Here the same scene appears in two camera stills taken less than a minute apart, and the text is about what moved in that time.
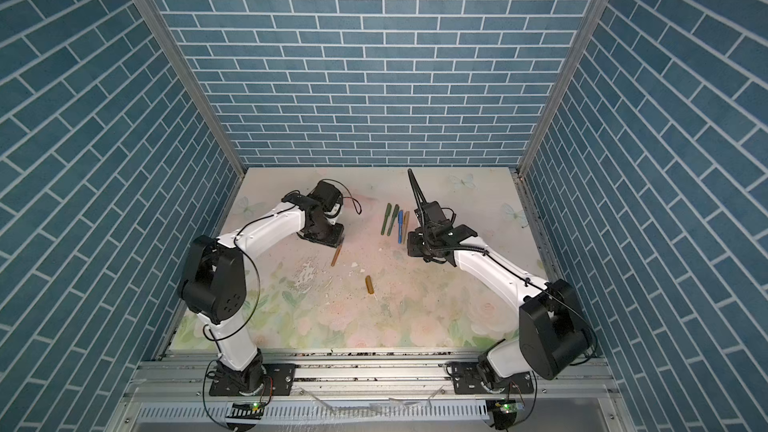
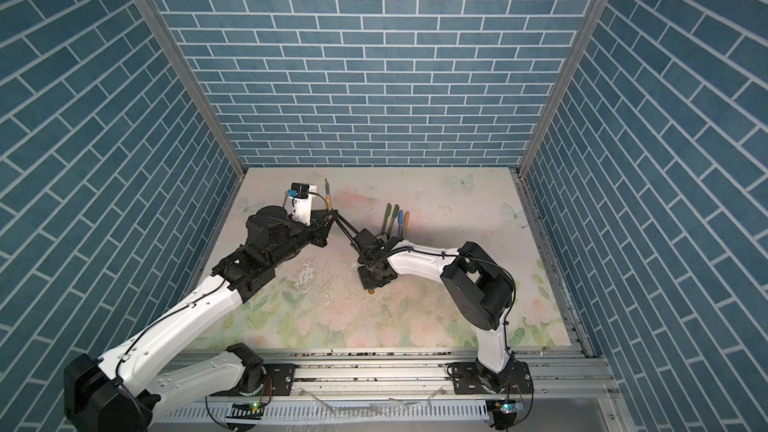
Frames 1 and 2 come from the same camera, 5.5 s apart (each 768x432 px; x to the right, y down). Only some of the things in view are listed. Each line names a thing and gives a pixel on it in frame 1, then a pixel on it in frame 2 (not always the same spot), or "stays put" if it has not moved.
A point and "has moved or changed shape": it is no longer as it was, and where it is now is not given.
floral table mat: [369, 292] stays put
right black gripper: [412, 244] → [365, 282]
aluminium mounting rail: [372, 392] stays put
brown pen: [337, 252] has moved or changed shape
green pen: [395, 212] stays put
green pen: [387, 213] stays put
